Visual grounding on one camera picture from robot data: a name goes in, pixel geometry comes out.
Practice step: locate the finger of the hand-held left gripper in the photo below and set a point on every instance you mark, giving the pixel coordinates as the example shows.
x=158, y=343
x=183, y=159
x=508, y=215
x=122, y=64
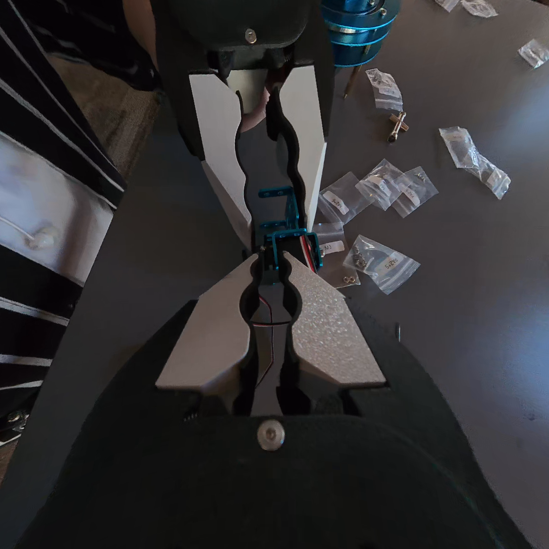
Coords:
x=218, y=141
x=306, y=128

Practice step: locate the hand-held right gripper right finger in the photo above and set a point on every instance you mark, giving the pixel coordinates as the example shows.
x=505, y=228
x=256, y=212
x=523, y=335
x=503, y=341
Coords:
x=334, y=339

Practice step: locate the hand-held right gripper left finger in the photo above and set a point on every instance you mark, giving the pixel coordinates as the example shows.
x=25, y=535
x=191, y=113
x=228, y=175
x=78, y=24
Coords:
x=206, y=343

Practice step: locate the black servo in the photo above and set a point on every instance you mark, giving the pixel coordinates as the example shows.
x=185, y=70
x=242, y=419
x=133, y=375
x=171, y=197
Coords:
x=274, y=253

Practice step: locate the blue toy robot arm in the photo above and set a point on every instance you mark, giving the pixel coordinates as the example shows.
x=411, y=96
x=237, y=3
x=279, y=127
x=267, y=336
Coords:
x=356, y=30

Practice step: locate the dark brown desk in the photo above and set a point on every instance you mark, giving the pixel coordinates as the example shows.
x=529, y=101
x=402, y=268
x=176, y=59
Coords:
x=450, y=343

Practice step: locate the person's left hand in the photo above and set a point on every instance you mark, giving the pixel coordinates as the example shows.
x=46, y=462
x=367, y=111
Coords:
x=255, y=120

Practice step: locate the small clear plastic screw bag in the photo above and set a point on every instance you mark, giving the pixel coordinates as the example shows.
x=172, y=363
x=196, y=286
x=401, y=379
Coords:
x=534, y=52
x=448, y=3
x=414, y=193
x=478, y=7
x=379, y=184
x=386, y=90
x=343, y=199

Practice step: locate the clear bag with silver screws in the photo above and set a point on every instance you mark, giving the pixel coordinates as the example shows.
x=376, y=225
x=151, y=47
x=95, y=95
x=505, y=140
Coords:
x=381, y=266

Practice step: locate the metal cross wrench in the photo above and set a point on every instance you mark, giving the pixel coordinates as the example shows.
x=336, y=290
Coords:
x=396, y=126

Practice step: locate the clear bag with brass nuts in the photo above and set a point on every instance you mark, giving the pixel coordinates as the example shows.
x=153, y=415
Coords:
x=336, y=246

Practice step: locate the long twisted clear plastic bag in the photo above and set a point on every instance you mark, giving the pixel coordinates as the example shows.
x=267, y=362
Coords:
x=471, y=158

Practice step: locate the person's white shirt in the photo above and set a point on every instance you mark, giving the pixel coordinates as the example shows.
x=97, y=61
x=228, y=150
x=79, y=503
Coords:
x=43, y=206

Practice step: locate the person's striped black jacket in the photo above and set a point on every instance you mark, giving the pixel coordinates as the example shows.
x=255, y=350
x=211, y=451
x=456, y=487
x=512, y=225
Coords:
x=34, y=107

